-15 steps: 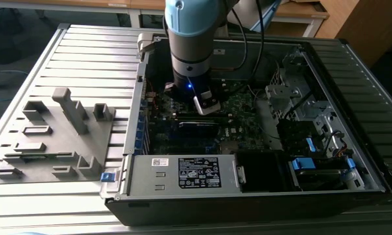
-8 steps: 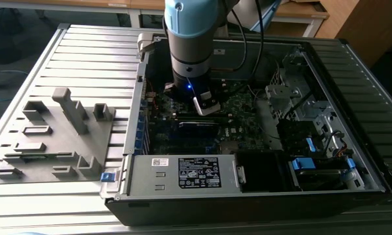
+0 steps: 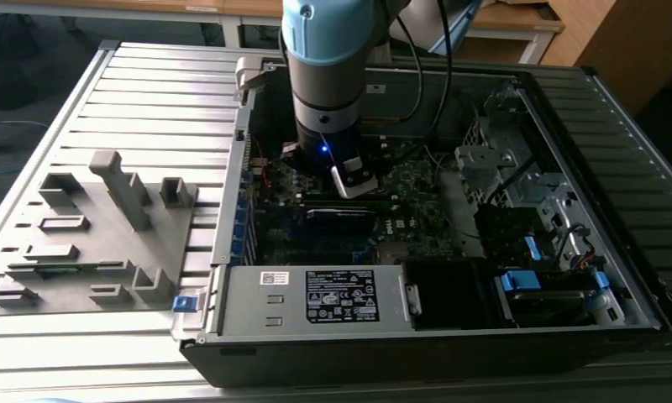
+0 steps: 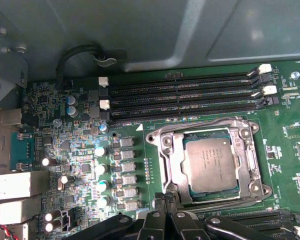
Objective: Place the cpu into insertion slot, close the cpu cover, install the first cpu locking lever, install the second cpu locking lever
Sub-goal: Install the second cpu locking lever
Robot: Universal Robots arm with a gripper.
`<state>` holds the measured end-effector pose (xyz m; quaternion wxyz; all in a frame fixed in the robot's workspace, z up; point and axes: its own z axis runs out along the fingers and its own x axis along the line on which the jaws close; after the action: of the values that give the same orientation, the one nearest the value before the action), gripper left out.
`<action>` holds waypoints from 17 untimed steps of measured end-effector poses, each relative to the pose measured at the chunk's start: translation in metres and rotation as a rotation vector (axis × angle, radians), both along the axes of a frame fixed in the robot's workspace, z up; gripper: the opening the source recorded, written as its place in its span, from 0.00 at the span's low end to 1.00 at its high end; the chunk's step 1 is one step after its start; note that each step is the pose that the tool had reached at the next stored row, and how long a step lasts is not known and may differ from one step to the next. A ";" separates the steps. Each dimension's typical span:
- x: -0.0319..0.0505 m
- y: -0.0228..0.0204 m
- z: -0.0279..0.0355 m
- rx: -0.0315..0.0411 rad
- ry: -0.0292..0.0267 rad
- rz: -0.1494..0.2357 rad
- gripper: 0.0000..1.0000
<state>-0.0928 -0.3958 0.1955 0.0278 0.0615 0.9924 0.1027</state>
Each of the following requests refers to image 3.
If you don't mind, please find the black plastic fan housing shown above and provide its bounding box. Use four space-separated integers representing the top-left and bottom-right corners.
403 258 500 331

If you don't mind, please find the grey parts rack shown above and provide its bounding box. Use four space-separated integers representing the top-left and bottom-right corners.
0 150 200 317

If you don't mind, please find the blue card retainer strip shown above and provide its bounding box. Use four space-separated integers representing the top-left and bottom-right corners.
229 167 257 266

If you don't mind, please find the green motherboard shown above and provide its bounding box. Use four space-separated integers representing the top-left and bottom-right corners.
248 140 465 266

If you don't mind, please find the black hard disk drive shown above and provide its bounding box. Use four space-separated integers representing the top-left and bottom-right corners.
507 290 589 327

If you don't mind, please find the grey plastic case latch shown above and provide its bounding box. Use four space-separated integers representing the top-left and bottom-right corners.
234 57 265 102

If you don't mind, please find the black and silver PC case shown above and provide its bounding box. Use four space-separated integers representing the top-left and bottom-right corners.
170 56 672 390

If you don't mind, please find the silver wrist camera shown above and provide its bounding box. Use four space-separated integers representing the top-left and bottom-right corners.
329 157 380 199

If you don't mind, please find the grey power supply unit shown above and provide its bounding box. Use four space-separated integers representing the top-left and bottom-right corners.
217 264 416 337

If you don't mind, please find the brown chipset heatsink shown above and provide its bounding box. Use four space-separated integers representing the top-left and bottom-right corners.
380 241 409 261

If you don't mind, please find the black power cable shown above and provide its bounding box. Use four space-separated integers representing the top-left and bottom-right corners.
485 154 539 211

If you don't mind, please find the black drive cable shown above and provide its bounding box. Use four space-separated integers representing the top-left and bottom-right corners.
553 222 589 265

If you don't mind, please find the wooden cabinet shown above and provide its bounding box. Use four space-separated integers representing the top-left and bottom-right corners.
540 0 672 117

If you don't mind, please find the wooden desk with white legs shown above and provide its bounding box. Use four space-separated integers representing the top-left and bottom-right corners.
0 0 241 50
222 0 565 64

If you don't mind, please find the black graphics card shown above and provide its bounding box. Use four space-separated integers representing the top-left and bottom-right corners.
305 207 377 247

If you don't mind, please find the silver metal drive cage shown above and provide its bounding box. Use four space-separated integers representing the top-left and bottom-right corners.
452 79 581 219

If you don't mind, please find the black RAM slot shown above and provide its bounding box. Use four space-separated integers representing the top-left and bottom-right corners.
304 191 396 202
304 198 397 209

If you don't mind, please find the wide blue disk carrier handle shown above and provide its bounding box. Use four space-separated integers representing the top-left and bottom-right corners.
497 270 543 291

